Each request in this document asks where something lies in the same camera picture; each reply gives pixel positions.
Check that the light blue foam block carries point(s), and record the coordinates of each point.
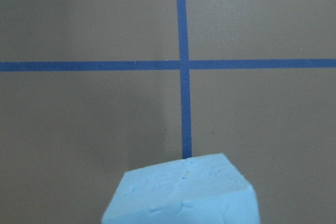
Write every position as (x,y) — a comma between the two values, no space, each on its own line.
(203,189)

